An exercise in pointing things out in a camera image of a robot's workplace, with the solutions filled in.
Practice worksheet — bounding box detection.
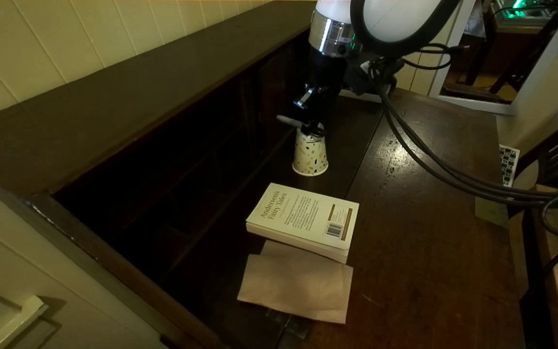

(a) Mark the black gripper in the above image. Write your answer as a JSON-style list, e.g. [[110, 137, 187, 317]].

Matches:
[[276, 48, 346, 135]]

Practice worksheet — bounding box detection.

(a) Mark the white speckled paper cup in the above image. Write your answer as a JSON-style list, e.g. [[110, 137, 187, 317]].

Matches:
[[292, 129, 329, 176]]

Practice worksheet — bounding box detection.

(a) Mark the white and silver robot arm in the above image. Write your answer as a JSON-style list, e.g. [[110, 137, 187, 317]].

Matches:
[[276, 0, 460, 135]]

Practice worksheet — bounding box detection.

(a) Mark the dark wooden secretary cabinet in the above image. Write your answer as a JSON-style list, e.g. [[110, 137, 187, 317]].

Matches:
[[0, 1, 522, 349]]

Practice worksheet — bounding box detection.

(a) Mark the white paperback book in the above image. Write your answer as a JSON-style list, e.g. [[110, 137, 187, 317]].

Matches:
[[245, 182, 360, 263]]

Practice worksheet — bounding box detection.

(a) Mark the small tan paper note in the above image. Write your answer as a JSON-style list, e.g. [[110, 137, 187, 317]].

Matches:
[[474, 197, 509, 226]]

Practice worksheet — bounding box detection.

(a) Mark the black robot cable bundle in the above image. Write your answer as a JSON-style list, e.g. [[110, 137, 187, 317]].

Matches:
[[348, 0, 558, 242]]

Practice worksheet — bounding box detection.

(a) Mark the white perforated metal bracket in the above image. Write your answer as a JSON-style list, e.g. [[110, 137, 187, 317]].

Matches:
[[499, 145, 519, 188]]

